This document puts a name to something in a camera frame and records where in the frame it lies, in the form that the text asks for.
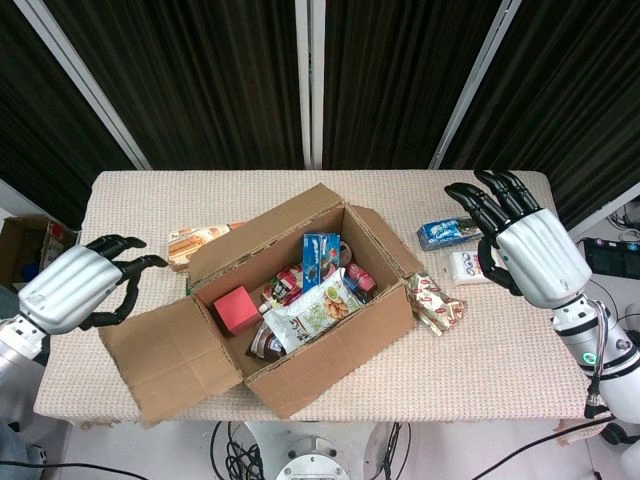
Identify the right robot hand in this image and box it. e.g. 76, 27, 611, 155
443, 169, 594, 309

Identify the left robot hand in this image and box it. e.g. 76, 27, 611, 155
17, 234, 170, 336

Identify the brown cardboard shipping box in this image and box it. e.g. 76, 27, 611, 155
97, 183, 424, 425

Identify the grey white robot base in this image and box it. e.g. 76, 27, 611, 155
244, 422, 406, 480

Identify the open cardboard floor box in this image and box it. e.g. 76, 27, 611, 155
0, 215, 79, 289

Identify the orange biscuit box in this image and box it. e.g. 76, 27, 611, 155
167, 222, 246, 274

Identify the blue cookie box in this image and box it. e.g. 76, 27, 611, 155
301, 232, 344, 295

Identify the black floor device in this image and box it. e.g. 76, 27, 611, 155
582, 237, 640, 275

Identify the white tissue packet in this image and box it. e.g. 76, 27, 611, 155
442, 249, 495, 288

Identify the blue Oreo cookie pack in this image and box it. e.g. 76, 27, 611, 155
417, 215, 484, 251

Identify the gold red snack pack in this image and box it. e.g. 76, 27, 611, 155
405, 272, 467, 337

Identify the pink waffle tablecloth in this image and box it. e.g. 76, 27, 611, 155
32, 169, 604, 446

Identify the black pleated curtain panel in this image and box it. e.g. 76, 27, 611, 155
322, 0, 504, 170
0, 0, 137, 229
439, 0, 640, 232
44, 0, 306, 170

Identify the blue grey cloth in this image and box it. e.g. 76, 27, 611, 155
0, 419, 47, 469

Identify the red foam cube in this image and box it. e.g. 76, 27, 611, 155
213, 285, 262, 335

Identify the brown chocolate pouch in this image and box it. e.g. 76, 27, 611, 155
245, 319, 290, 362

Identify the green white snack bag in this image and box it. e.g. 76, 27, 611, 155
262, 267, 364, 354

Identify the white partition frame post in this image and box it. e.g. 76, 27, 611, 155
294, 0, 326, 169
14, 0, 152, 170
564, 182, 640, 235
428, 0, 524, 170

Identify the white cable bundle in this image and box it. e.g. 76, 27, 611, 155
607, 207, 640, 236

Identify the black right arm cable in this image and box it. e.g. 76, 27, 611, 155
499, 389, 617, 480

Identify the black cable bundle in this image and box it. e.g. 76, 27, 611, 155
209, 422, 266, 480

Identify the black floor cable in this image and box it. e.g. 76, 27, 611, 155
382, 422, 414, 476

